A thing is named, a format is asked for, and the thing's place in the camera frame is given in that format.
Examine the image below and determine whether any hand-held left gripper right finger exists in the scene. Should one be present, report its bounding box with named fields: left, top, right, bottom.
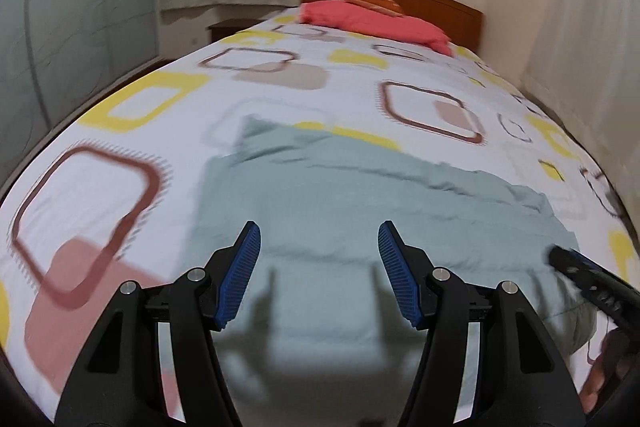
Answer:
left=377, top=220, right=587, bottom=427

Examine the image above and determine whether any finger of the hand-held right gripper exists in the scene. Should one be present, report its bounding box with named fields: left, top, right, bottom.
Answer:
left=570, top=250, right=640, bottom=299
left=548, top=245, right=632, bottom=324

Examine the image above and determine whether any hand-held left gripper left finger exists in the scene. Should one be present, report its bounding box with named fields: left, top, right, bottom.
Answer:
left=54, top=220, right=262, bottom=427

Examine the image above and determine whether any light green puffer jacket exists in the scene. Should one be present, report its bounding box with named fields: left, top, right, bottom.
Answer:
left=192, top=116, right=598, bottom=358

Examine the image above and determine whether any person's right hand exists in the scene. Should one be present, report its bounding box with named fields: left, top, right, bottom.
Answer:
left=580, top=329, right=633, bottom=415

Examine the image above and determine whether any patterned white bed sheet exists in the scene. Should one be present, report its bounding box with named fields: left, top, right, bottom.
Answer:
left=0, top=4, right=637, bottom=427

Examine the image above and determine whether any dark wooden nightstand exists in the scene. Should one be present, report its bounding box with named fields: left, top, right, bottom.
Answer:
left=207, top=19, right=265, bottom=42

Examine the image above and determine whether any red pillow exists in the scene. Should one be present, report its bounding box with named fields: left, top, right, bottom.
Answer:
left=300, top=0, right=452, bottom=56

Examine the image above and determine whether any cream long curtain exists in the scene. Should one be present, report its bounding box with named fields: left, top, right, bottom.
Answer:
left=520, top=0, right=640, bottom=208

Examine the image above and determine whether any wooden bed headboard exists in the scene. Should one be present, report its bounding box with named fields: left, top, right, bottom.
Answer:
left=302, top=0, right=485, bottom=54

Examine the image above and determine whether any orange cushion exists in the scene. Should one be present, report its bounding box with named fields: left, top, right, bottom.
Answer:
left=342, top=0, right=405, bottom=15

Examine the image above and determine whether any frosted glass wardrobe door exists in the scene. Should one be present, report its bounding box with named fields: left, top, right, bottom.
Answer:
left=0, top=0, right=164, bottom=190

